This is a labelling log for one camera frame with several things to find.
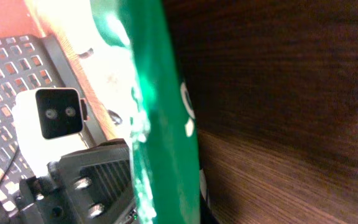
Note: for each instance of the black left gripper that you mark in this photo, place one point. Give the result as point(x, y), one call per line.
point(96, 182)

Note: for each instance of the green 3M package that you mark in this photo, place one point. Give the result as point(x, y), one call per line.
point(126, 52)

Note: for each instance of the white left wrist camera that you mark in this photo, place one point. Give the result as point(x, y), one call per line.
point(48, 123)

